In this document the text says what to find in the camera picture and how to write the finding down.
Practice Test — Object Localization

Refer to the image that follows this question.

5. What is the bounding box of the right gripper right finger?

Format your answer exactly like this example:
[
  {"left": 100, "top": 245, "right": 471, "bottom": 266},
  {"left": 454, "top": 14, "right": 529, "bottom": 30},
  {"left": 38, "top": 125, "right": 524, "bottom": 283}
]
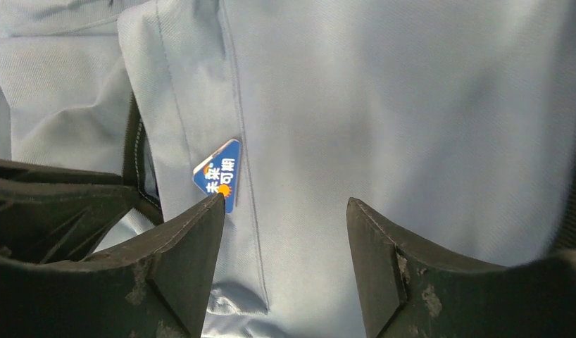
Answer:
[{"left": 346, "top": 198, "right": 576, "bottom": 337}]

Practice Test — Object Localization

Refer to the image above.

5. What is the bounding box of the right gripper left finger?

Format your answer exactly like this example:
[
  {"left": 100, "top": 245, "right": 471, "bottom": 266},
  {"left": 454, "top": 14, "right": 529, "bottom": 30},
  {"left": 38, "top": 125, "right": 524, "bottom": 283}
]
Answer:
[{"left": 0, "top": 194, "right": 225, "bottom": 337}]

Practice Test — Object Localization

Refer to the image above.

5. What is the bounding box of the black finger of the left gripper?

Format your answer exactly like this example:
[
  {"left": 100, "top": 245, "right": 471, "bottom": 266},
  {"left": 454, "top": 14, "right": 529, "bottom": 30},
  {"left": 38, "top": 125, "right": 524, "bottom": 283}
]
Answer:
[{"left": 0, "top": 159, "right": 163, "bottom": 264}]

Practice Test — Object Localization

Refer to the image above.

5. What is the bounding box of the blue student backpack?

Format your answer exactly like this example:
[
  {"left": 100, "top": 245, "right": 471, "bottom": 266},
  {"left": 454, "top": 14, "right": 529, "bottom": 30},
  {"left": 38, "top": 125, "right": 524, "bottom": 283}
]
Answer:
[{"left": 0, "top": 1, "right": 576, "bottom": 337}]

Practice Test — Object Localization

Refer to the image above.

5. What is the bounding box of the blue triangular label card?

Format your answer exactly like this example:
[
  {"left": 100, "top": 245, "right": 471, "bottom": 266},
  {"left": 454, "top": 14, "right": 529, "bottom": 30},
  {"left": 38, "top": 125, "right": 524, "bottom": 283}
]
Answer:
[{"left": 192, "top": 139, "right": 242, "bottom": 214}]

